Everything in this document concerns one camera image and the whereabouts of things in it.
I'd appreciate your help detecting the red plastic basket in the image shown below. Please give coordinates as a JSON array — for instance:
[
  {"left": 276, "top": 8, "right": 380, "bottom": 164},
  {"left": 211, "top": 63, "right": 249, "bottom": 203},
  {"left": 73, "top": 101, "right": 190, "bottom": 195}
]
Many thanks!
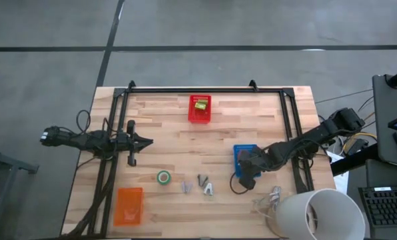
[{"left": 187, "top": 94, "right": 212, "bottom": 125}]

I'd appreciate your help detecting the black support beam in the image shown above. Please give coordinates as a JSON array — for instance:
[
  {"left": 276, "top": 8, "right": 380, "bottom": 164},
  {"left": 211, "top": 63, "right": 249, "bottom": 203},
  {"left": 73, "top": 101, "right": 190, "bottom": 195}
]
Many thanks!
[{"left": 330, "top": 143, "right": 379, "bottom": 177}]

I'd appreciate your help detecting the thin grey floor cable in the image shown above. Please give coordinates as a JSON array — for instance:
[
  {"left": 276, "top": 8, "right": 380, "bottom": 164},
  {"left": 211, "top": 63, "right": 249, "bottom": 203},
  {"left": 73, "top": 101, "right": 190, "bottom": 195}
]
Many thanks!
[{"left": 314, "top": 88, "right": 374, "bottom": 104}]

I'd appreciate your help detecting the small black device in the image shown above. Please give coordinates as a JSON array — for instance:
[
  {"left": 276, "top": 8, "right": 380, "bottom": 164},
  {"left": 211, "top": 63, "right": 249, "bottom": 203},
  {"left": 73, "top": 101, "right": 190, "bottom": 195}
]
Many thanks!
[{"left": 346, "top": 139, "right": 369, "bottom": 156}]

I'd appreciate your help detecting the grey tablet case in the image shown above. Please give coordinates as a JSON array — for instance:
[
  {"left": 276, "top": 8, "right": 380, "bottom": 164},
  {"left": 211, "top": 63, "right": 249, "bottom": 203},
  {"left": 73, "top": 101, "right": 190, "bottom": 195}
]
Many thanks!
[{"left": 372, "top": 73, "right": 397, "bottom": 169}]

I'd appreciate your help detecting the blue plastic basket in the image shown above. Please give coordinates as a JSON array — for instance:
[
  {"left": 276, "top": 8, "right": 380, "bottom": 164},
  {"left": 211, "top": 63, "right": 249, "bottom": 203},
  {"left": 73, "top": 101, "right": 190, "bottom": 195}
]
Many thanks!
[{"left": 232, "top": 143, "right": 262, "bottom": 179}]

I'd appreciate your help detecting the black keyboard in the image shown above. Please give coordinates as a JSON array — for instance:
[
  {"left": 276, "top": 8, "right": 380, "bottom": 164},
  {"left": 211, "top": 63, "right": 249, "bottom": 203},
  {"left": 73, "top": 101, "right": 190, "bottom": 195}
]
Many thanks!
[{"left": 358, "top": 185, "right": 397, "bottom": 227}]

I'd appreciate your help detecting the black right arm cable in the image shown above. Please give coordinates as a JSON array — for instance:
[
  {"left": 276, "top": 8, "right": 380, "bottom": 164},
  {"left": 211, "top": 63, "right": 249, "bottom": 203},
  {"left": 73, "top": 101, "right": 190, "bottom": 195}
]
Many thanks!
[{"left": 230, "top": 171, "right": 252, "bottom": 195}]

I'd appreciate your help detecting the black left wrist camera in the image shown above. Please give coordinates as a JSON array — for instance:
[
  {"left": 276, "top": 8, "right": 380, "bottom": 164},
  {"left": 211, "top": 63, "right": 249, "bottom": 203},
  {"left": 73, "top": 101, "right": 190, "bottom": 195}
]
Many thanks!
[{"left": 115, "top": 133, "right": 128, "bottom": 150}]

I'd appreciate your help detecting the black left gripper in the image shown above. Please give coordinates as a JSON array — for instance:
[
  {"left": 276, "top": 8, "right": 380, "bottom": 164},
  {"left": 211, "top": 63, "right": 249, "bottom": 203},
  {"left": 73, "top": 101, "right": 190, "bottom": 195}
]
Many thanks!
[{"left": 127, "top": 119, "right": 155, "bottom": 167}]

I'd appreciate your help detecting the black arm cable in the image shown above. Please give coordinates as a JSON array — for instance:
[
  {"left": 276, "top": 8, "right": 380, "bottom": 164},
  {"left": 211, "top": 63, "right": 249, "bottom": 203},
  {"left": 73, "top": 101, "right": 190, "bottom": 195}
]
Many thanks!
[
  {"left": 230, "top": 171, "right": 252, "bottom": 195},
  {"left": 75, "top": 109, "right": 92, "bottom": 134}
]

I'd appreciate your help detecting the black metal table frame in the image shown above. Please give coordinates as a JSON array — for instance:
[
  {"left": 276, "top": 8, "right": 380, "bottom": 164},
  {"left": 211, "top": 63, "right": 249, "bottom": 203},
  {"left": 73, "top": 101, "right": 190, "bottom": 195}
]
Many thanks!
[{"left": 87, "top": 79, "right": 316, "bottom": 236}]

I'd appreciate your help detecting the orange plastic basket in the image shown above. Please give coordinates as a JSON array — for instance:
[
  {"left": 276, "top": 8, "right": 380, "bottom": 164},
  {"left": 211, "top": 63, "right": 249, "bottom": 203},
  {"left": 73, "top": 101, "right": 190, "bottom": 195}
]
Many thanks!
[{"left": 113, "top": 187, "right": 144, "bottom": 227}]

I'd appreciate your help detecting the green and pink tape roll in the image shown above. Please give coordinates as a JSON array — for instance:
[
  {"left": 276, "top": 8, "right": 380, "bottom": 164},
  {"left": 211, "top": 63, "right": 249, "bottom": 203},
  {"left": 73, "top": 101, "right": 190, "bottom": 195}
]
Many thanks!
[{"left": 157, "top": 170, "right": 173, "bottom": 186}]

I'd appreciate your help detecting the white paper sheet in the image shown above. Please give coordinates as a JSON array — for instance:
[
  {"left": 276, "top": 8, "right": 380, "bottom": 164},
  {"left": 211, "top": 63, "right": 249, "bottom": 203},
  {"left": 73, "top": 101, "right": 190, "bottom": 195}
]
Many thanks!
[{"left": 324, "top": 149, "right": 349, "bottom": 195}]

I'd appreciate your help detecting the grey metal stand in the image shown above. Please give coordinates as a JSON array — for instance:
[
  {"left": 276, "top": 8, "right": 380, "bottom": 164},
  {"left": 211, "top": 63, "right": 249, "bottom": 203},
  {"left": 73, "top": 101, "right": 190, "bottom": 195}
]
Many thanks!
[{"left": 0, "top": 133, "right": 39, "bottom": 240}]

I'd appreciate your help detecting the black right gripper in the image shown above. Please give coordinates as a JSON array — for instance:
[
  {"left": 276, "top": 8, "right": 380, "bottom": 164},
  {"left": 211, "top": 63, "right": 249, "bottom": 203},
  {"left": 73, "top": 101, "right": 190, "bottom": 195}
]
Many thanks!
[{"left": 237, "top": 148, "right": 269, "bottom": 191}]

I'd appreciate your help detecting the yellow cable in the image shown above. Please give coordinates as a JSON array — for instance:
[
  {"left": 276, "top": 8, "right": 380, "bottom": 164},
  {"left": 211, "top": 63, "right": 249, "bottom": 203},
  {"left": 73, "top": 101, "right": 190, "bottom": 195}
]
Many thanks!
[{"left": 343, "top": 132, "right": 378, "bottom": 151}]

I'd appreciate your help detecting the white cylinder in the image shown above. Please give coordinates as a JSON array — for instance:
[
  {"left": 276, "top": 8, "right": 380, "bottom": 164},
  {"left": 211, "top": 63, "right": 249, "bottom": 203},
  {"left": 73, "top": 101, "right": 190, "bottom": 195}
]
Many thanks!
[{"left": 274, "top": 188, "right": 366, "bottom": 240}]

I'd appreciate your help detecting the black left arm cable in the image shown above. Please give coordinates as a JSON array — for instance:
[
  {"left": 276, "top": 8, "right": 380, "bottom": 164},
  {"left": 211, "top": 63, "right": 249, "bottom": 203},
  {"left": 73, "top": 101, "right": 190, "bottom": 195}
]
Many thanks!
[{"left": 75, "top": 109, "right": 92, "bottom": 134}]

